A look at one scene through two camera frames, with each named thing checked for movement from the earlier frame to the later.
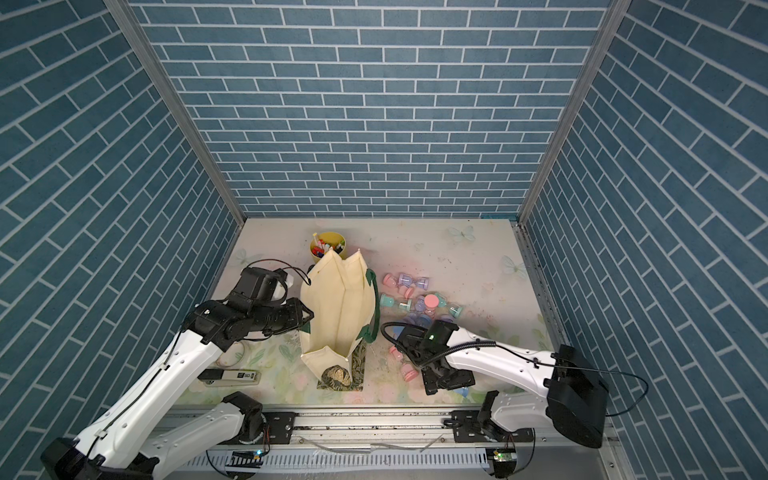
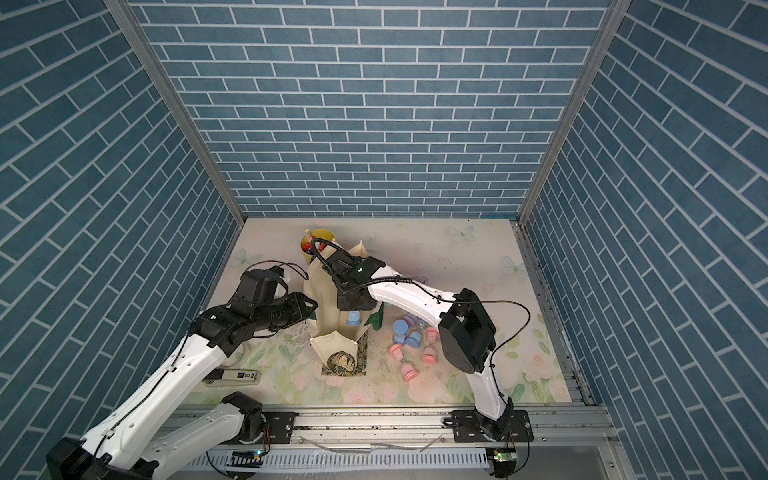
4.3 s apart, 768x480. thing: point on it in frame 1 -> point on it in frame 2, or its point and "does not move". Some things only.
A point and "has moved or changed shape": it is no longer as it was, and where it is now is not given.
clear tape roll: [232, 355] does not move
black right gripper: [459, 379] -> [343, 304]
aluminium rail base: [316, 442] does not move
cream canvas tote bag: [344, 298] has moved or changed shape
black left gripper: [297, 315] does not move
